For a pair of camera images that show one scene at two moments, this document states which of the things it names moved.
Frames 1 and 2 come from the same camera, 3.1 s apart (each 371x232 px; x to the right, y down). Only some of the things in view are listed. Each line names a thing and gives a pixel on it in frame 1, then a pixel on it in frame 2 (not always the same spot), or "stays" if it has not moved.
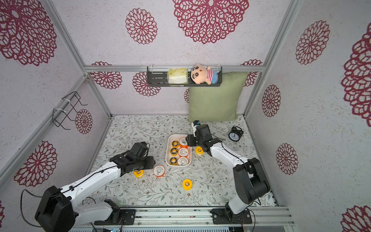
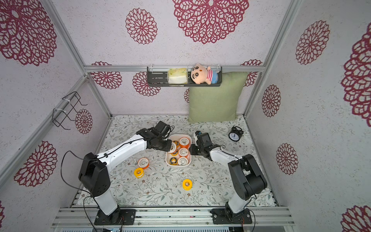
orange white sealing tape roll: [183, 152] stays
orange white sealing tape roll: [183, 143] stays
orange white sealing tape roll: [159, 170] -> [173, 148]
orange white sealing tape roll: [182, 161] stays
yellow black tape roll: [175, 144] stays
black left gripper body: [144, 163] -> [163, 145]
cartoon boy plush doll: [201, 75] stays
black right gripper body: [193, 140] -> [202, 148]
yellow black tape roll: [172, 163] stays
